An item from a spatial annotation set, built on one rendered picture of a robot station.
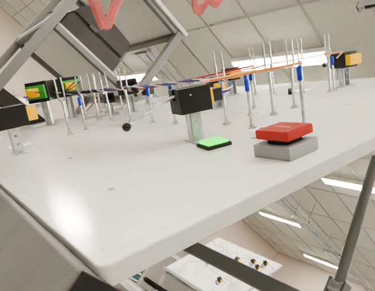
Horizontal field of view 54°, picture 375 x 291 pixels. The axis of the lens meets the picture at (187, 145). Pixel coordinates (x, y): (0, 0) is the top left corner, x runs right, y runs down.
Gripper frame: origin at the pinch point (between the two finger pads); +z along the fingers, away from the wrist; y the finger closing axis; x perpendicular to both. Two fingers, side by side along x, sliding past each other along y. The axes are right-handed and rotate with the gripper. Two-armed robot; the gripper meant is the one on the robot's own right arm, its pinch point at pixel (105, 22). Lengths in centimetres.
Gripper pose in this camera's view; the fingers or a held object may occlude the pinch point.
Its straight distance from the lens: 57.2
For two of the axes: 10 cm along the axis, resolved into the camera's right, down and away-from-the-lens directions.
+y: -4.0, -1.4, 9.1
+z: -0.1, 9.9, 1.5
